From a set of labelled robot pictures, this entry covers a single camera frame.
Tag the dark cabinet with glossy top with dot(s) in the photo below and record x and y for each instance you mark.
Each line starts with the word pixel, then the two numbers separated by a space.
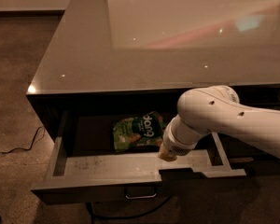
pixel 129 57

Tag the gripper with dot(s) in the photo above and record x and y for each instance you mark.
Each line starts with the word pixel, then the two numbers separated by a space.
pixel 174 146

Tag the drawer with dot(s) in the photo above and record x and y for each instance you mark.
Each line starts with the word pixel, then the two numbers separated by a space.
pixel 84 168

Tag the green snack bag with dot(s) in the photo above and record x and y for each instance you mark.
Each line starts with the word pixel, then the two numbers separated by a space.
pixel 139 132

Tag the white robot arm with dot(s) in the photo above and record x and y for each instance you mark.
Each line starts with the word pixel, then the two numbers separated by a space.
pixel 217 109

